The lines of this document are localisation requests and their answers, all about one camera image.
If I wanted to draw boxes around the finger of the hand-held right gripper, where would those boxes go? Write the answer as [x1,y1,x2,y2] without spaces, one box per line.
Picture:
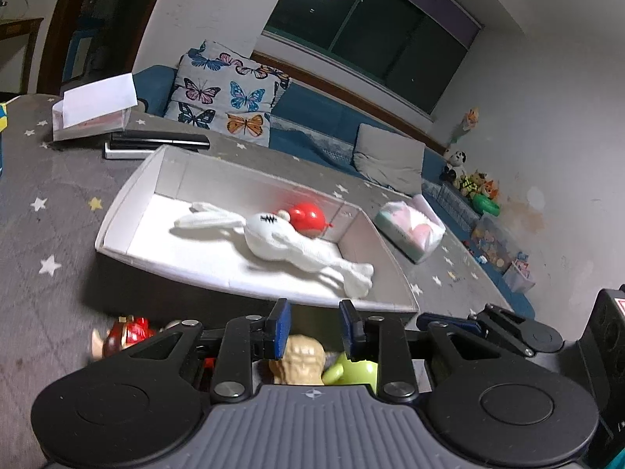
[416,311,489,340]
[476,303,564,358]

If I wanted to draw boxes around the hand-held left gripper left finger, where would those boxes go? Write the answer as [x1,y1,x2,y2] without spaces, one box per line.
[114,298,294,400]

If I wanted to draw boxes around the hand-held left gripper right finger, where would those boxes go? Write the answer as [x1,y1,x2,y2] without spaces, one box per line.
[339,299,489,400]

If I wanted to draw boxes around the tan figurine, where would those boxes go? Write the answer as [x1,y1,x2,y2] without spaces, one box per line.
[268,335,327,387]

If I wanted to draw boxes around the green toy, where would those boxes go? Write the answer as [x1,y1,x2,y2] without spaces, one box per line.
[322,352,379,386]

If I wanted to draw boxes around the red costume doll figurine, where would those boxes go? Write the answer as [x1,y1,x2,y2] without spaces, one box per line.
[90,315,182,360]

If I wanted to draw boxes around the dark cardboard box white inside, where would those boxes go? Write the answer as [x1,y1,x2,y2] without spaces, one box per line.
[94,144,421,328]

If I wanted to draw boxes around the small clear toy bin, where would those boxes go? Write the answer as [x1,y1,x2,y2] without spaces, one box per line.
[503,251,538,295]

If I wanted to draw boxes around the white rabbit plush toy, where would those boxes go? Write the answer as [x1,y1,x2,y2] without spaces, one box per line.
[173,201,376,300]

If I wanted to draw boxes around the pastel tissue pack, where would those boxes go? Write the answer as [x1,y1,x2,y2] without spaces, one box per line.
[377,194,446,265]

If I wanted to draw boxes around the red round toy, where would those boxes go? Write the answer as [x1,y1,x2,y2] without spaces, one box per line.
[284,201,339,234]

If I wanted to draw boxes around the pile of plush toys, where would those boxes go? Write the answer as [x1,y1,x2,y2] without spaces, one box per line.
[459,171,501,217]

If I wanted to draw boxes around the panda plush toy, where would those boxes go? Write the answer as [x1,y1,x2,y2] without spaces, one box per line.
[439,149,468,181]

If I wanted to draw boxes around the grey pillow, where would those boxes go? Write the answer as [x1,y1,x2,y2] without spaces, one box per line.
[352,123,427,196]

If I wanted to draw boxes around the doll figure on ledge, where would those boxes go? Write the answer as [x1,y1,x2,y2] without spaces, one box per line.
[456,106,482,142]

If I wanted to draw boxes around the blue sofa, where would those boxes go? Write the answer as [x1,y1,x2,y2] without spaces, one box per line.
[133,64,538,318]

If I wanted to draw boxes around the black flat device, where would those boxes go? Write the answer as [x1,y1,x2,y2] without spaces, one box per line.
[110,130,211,152]

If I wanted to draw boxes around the white flat device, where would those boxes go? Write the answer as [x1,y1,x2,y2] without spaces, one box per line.
[104,143,162,160]

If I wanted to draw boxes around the butterfly print pillow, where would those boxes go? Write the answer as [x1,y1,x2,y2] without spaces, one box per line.
[163,39,292,147]

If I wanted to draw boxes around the grey star print tablecloth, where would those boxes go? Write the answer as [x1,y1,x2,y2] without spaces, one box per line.
[0,93,513,469]

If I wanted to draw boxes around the dark window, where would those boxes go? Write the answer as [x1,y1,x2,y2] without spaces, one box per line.
[262,0,482,117]

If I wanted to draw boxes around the blue yellow dotted box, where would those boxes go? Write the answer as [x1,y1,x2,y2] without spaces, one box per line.
[0,100,11,179]

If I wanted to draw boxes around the wooden sideboard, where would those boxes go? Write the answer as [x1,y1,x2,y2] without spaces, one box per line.
[0,17,45,95]

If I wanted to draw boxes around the wooden door frame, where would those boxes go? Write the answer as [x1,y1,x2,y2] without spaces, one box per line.
[36,0,177,96]

